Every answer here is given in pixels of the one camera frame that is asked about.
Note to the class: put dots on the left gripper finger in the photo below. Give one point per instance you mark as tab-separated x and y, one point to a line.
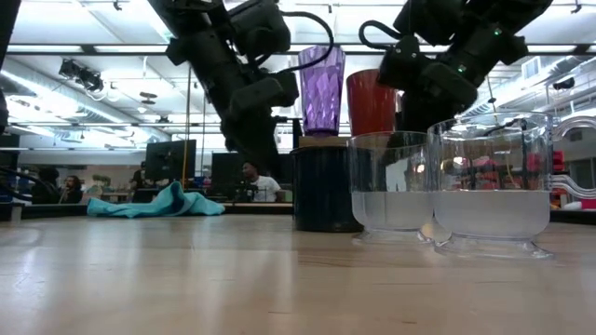
261	100
237	139

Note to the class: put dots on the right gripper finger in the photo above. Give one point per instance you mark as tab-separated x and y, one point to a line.
449	88

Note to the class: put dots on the purple faceted plastic tumbler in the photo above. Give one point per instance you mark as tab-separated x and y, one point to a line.
321	93

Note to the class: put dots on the large clear plastic mug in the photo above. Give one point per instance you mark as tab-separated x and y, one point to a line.
491	214

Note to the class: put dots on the small clear plastic mug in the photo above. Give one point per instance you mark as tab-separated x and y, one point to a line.
393	211

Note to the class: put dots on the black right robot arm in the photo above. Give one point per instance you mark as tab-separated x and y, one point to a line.
465	18

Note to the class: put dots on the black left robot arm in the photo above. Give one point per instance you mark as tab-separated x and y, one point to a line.
195	42

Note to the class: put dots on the black partition panel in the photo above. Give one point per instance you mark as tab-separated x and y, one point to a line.
228	172

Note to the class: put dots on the person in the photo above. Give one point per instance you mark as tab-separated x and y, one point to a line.
72	188
46	186
139	177
265	188

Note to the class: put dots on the black computer monitor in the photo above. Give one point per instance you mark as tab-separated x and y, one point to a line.
170	160

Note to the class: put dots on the teal microfibre cloth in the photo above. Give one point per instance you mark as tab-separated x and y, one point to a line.
163	205

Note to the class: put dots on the black ceiling fixture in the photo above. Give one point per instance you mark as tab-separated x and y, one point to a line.
563	84

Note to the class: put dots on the rack with red bins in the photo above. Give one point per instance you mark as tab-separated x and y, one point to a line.
557	160

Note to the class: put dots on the black ceiling spotlight cluster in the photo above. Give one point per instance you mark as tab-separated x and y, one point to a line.
84	76

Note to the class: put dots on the small black object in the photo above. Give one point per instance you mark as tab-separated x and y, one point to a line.
46	211

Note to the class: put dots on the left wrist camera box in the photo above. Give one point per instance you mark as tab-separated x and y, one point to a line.
261	28

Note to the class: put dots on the wooden shelf with black frame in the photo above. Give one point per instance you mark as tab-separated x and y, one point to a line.
321	141

